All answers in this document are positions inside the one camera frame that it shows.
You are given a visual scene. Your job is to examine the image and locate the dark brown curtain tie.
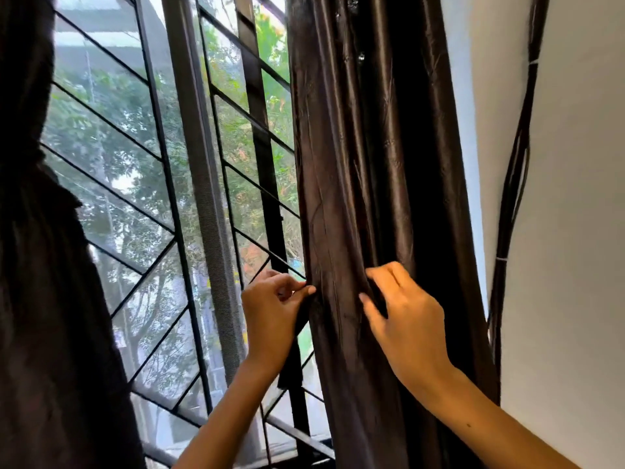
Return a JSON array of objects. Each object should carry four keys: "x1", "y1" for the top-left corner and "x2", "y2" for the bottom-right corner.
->
[{"x1": 277, "y1": 300, "x2": 313, "y2": 391}]

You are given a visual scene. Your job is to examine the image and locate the black metal window grille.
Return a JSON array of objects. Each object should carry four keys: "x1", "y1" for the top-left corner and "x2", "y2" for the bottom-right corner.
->
[{"x1": 41, "y1": 0, "x2": 338, "y2": 469}]

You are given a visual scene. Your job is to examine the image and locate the dark brown curtain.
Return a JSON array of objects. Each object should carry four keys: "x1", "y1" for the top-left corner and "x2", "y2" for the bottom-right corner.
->
[
  {"x1": 285, "y1": 0, "x2": 501, "y2": 469},
  {"x1": 0, "y1": 0, "x2": 147, "y2": 469}
]

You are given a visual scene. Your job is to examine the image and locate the black cable bundle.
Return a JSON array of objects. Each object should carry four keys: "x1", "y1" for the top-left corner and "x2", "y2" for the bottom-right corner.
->
[{"x1": 487, "y1": 0, "x2": 553, "y2": 377}]

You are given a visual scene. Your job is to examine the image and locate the person's right hand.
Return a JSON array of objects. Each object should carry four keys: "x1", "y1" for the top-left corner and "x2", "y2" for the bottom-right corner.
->
[{"x1": 359, "y1": 261, "x2": 455, "y2": 401}]

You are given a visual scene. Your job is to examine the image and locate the person's left forearm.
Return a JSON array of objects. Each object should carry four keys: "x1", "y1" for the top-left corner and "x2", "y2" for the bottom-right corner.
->
[{"x1": 173, "y1": 358, "x2": 279, "y2": 469}]

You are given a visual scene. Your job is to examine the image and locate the person's right forearm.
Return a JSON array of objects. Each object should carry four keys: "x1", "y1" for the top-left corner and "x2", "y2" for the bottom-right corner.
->
[{"x1": 419, "y1": 368, "x2": 582, "y2": 469}]

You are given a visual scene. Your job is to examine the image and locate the green trees outside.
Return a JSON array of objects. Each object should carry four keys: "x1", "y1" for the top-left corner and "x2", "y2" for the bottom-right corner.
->
[{"x1": 41, "y1": 4, "x2": 313, "y2": 411}]

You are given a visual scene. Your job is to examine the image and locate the person's left hand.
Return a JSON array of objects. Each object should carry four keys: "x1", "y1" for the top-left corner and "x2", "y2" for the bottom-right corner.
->
[{"x1": 240, "y1": 269, "x2": 317, "y2": 379}]

